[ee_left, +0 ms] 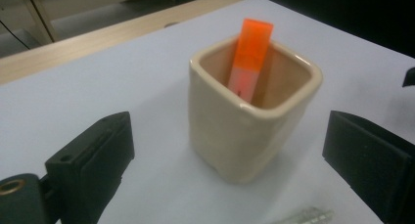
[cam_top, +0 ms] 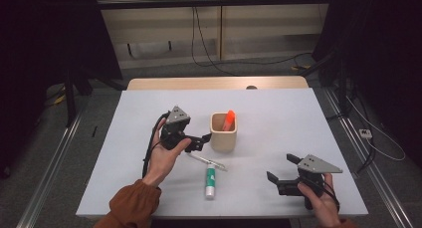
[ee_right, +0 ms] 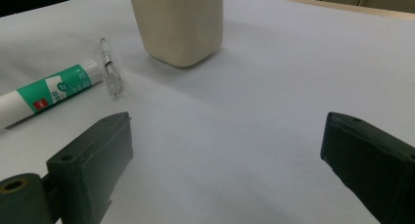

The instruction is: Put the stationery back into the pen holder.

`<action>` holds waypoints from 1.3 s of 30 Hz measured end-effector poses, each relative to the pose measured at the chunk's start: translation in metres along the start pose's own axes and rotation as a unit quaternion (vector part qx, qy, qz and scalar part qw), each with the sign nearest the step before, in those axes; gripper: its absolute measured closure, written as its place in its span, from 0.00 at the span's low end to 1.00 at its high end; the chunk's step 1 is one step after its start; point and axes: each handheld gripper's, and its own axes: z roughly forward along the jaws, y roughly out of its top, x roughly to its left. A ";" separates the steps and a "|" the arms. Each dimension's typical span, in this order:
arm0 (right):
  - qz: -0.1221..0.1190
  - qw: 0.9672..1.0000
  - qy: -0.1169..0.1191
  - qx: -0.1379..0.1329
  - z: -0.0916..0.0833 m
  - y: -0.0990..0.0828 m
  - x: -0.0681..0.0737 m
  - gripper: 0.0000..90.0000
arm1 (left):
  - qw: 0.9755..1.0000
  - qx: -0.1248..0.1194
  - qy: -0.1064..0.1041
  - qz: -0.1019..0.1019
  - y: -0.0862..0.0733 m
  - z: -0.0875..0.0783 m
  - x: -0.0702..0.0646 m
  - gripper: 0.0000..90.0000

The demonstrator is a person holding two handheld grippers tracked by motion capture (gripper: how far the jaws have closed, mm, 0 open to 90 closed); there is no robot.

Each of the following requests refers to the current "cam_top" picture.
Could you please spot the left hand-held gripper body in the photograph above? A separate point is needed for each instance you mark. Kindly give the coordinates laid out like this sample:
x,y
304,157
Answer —
x,y
177,116

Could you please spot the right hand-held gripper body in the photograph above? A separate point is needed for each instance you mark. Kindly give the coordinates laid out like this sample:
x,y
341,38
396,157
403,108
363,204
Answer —
x,y
318,165

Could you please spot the beige square pen holder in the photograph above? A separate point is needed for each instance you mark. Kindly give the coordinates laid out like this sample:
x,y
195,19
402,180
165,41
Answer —
x,y
224,138

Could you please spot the clear silver pen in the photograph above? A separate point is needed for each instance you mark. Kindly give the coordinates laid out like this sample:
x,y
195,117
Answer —
x,y
209,161

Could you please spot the orange highlighter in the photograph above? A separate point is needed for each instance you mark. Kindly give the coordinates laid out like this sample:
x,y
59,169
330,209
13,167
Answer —
x,y
229,120

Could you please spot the white green glue stick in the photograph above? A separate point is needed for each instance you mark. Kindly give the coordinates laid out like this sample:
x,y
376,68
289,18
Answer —
x,y
210,181

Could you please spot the person's left hand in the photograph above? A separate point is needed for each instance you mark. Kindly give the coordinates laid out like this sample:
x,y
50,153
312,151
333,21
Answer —
x,y
162,165

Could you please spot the person's right hand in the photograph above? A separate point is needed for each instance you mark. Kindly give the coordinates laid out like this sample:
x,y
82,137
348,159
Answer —
x,y
321,204

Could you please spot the wooden table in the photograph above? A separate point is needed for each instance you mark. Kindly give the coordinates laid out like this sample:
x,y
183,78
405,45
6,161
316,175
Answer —
x,y
166,83

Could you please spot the white table mat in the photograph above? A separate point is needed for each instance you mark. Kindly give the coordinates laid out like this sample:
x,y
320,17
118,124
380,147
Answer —
x,y
265,121

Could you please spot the white power strip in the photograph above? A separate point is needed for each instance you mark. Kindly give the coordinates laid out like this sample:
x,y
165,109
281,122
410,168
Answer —
x,y
365,133

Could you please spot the small black floor object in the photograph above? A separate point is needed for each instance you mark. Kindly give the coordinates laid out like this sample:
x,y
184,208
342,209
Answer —
x,y
94,131

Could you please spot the yellow floor tape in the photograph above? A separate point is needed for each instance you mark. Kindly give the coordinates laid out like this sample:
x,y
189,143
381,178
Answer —
x,y
59,99
300,68

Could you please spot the black metal stand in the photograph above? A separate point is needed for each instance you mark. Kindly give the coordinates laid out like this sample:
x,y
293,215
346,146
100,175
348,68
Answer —
x,y
69,102

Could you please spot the black horizontal bar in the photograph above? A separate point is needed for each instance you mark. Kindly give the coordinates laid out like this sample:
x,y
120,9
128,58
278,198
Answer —
x,y
215,2

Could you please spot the black curtain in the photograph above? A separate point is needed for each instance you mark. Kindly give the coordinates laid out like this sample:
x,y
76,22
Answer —
x,y
381,39
33,55

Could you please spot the metal floor rail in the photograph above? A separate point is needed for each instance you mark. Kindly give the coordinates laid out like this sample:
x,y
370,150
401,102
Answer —
x,y
49,175
368,161

